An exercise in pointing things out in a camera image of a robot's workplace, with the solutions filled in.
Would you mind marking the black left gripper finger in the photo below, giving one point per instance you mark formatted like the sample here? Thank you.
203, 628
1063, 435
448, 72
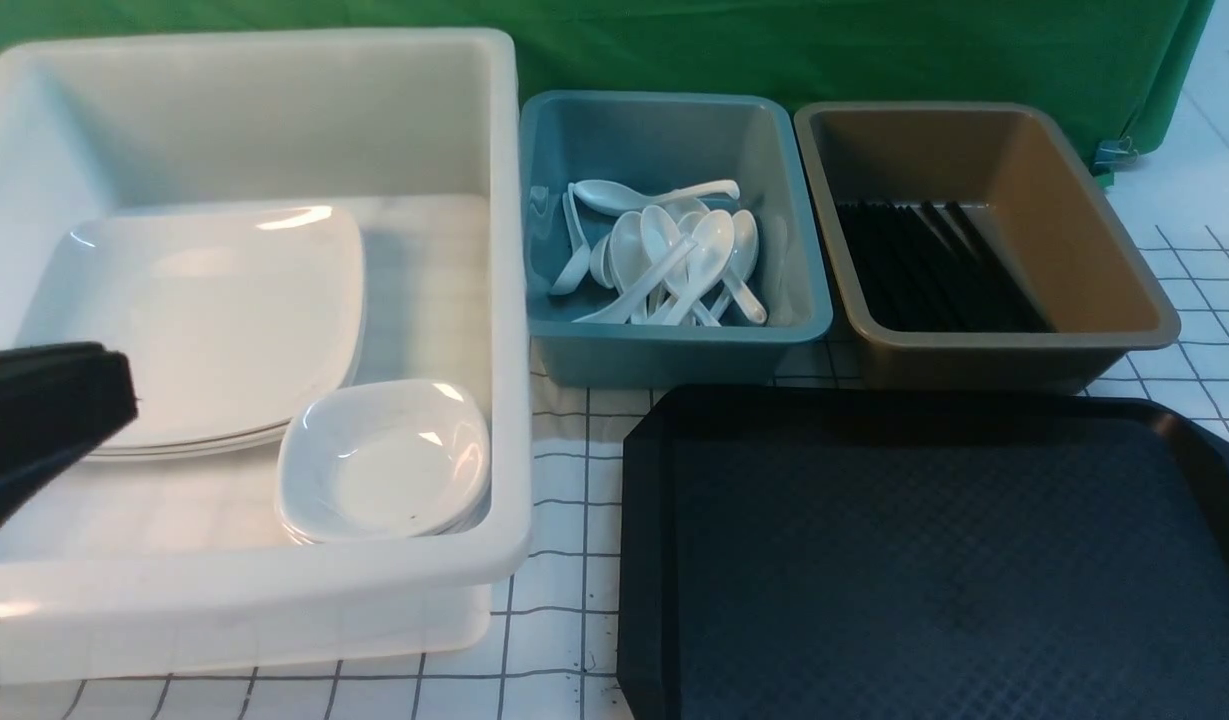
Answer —
58, 403

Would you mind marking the large white square plate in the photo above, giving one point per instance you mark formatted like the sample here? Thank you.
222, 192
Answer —
284, 266

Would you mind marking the white plates in tub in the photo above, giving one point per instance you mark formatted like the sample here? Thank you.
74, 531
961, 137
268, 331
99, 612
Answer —
211, 389

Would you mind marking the large white plastic tub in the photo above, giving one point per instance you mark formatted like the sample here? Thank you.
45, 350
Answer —
415, 132

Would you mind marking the white bowls in tub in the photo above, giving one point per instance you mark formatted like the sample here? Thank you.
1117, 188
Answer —
395, 459

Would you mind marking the white checkered tablecloth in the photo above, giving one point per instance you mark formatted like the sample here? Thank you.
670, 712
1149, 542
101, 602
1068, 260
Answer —
549, 648

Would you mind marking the pile of white spoons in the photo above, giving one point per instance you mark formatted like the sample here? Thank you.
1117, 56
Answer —
671, 264

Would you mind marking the teal plastic bin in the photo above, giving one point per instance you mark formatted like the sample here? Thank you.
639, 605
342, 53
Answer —
655, 143

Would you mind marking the black plastic serving tray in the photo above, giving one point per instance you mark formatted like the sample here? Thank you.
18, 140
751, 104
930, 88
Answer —
794, 553

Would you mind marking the pile of black chopsticks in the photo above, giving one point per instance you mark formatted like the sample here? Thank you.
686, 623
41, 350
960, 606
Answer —
928, 268

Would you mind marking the brown plastic bin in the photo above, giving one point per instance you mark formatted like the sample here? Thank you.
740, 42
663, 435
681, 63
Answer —
1014, 172

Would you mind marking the metal binder clip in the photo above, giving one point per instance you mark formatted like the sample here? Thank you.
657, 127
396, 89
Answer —
1113, 155

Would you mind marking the green backdrop cloth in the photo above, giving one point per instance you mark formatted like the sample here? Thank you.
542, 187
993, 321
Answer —
1102, 70

